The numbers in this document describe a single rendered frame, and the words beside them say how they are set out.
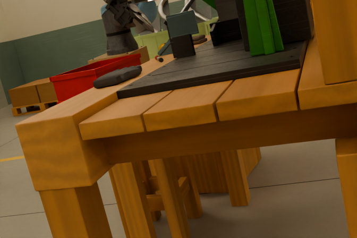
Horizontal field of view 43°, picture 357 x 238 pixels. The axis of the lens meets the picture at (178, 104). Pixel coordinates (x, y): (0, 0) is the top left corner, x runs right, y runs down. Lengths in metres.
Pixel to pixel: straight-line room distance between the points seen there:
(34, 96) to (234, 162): 5.54
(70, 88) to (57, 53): 8.28
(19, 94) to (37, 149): 6.79
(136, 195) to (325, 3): 1.13
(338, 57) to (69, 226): 0.63
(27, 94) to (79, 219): 6.70
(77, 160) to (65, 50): 8.96
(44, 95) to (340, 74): 6.85
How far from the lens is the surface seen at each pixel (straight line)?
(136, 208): 1.71
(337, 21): 0.75
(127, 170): 1.66
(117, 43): 2.10
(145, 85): 1.04
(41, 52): 10.13
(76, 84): 1.66
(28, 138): 0.97
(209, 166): 2.61
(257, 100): 0.78
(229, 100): 0.78
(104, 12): 2.11
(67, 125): 0.91
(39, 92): 7.48
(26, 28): 10.23
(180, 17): 1.46
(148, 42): 2.66
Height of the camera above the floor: 1.04
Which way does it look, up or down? 11 degrees down
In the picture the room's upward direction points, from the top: 13 degrees counter-clockwise
